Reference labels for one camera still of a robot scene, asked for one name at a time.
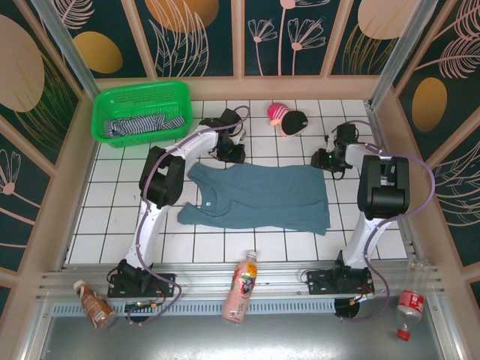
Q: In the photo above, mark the teal blue tank top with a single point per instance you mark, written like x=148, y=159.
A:
x=262, y=198

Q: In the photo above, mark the blue white striped tank top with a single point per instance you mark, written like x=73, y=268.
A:
x=138, y=125

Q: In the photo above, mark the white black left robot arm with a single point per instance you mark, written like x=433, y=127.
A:
x=148, y=232

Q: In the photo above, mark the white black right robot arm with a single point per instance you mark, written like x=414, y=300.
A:
x=382, y=187

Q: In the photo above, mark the green plastic basket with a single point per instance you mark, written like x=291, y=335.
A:
x=142, y=97

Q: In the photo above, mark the pink juice bottle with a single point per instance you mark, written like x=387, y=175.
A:
x=240, y=288

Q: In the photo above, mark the empty clear plastic bottle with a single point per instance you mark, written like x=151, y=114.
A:
x=420, y=267

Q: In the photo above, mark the red label clear bottle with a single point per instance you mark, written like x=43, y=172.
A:
x=410, y=303

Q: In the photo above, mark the brown drink bottle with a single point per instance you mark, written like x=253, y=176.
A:
x=95, y=307

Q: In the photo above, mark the aluminium side rail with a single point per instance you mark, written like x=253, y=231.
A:
x=410, y=240

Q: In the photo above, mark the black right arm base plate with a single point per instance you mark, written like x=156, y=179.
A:
x=317, y=281

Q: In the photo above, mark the aluminium frame post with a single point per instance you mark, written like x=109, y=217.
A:
x=69, y=52
x=400, y=52

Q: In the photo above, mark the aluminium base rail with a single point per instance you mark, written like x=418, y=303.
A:
x=195, y=275

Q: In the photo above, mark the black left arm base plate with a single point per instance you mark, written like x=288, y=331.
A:
x=165, y=281

